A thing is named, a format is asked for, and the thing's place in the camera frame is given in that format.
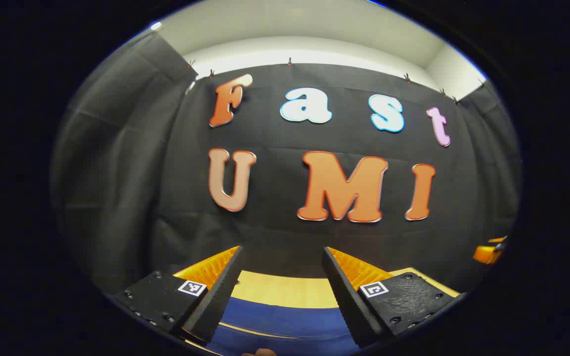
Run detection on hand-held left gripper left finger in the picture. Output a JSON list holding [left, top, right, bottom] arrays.
[[115, 246, 244, 346]]

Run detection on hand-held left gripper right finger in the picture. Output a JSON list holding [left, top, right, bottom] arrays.
[[322, 247, 466, 349]]

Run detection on blue denim jeans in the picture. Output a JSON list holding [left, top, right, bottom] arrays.
[[206, 297, 363, 356]]

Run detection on black backdrop cloth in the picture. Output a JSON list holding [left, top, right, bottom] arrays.
[[50, 34, 522, 297]]

